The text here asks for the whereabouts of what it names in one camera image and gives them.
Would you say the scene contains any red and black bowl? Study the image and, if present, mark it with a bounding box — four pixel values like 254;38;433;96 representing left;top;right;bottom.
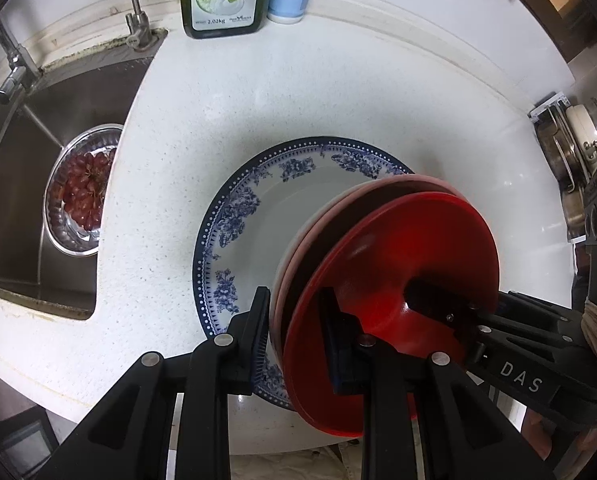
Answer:
282;180;501;436

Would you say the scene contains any rack of metal pots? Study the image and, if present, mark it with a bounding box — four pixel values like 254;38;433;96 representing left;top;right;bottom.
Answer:
535;110;589;241

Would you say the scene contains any small blue floral plate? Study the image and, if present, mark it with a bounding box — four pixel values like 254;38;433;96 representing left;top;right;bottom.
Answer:
192;135;431;413

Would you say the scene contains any person's right hand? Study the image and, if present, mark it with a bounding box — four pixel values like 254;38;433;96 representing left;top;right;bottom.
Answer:
523;405;559;461

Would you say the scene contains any cream pot with handle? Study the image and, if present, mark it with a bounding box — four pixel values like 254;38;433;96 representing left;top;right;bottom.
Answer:
565;102;597;176

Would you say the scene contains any white bowl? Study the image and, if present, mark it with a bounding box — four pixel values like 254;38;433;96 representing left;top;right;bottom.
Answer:
273;210;329;311

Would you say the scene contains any pink bowl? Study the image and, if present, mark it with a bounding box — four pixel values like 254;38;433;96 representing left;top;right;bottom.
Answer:
271;174;461;356

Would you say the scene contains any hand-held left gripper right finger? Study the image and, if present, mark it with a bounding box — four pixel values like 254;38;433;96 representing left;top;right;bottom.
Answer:
318;287;559;480

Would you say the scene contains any thin gooseneck chrome faucet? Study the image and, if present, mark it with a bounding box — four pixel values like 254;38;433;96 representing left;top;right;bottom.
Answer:
123;0;154;51

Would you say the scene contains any dark wooden window frame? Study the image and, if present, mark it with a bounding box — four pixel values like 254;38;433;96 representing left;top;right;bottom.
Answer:
483;0;597;61

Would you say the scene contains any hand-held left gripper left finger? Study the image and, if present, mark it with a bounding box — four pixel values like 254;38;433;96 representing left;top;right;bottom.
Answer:
43;286;272;480

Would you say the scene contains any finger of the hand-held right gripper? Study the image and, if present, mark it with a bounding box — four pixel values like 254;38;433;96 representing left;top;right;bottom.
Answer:
403;276;484;333
495;290;586;326

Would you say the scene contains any bunch of red grapes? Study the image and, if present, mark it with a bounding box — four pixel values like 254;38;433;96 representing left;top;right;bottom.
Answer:
61;150;116;231

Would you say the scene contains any green dish soap bottle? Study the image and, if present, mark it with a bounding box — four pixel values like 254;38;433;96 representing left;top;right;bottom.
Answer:
177;0;278;41

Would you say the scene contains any stainless steel sink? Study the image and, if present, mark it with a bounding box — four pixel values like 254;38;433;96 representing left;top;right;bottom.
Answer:
0;30;169;321

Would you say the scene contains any ribbed metal bowl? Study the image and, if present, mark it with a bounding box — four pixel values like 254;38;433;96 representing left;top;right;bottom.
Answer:
43;123;125;257

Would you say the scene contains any large chrome kitchen faucet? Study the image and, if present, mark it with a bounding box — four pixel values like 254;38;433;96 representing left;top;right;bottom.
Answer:
0;15;44;106

